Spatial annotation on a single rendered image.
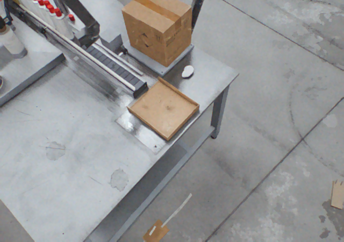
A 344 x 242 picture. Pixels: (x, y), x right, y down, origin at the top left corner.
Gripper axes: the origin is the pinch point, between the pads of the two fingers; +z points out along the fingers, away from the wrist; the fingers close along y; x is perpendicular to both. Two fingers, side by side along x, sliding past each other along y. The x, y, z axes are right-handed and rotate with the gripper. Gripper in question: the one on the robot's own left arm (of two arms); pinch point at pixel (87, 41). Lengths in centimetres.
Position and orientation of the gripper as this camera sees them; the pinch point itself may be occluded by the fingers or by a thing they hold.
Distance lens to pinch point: 175.2
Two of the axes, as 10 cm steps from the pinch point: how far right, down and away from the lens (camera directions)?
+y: -6.7, 6.6, -3.4
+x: 6.0, 7.5, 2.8
